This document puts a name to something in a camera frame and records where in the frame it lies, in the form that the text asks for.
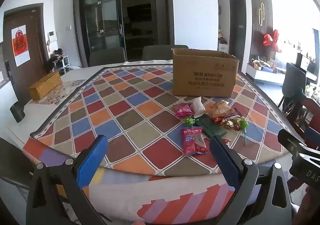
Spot dark round container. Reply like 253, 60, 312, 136
9, 102, 26, 123

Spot striped pastel tablecloth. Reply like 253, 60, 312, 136
22, 137, 253, 225

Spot red-brown wooden chair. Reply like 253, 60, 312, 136
286, 97, 320, 145

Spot white low cabinet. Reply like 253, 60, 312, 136
246, 62, 286, 85

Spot gold red foil candy strip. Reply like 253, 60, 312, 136
220, 119, 240, 130

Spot person's right forearm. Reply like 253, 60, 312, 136
297, 186, 320, 225

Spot brown entrance door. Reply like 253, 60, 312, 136
0, 3, 50, 105

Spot glass sliding door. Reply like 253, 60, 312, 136
73, 0, 125, 65

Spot red and white door poster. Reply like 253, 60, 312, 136
11, 25, 31, 67

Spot dark green snack packet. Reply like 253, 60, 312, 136
196, 115, 227, 138

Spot maroon striped snack packet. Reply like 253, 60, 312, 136
212, 112, 238, 123

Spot red ribbon bow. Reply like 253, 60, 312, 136
262, 29, 282, 53

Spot dark interior door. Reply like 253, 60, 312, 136
229, 0, 247, 70

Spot black chair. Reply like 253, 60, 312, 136
279, 62, 307, 113

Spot brown cardboard box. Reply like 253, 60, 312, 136
171, 48, 240, 97

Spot patterned floral placemat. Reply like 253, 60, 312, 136
41, 79, 87, 105

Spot red snack packet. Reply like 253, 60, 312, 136
180, 127, 208, 156

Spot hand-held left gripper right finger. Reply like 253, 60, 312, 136
209, 136, 294, 225

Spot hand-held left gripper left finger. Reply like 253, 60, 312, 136
26, 135, 109, 225

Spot green bow candy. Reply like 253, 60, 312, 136
184, 117, 199, 127

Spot black monitor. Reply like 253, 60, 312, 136
296, 52, 316, 75

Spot pink snack packet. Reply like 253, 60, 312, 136
173, 103, 194, 118

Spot checked colourful table mat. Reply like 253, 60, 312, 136
29, 61, 289, 178

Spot dark slatted wall panel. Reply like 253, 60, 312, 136
249, 0, 273, 65

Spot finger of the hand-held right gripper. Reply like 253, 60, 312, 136
277, 129, 309, 157
304, 127, 320, 152

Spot green lollipop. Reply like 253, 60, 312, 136
236, 118, 250, 146

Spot grey dining chair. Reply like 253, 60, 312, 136
89, 47, 127, 67
142, 45, 189, 61

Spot white snack packet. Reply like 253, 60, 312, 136
190, 97, 207, 118

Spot orange-brown snack packet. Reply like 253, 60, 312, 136
209, 100, 235, 118

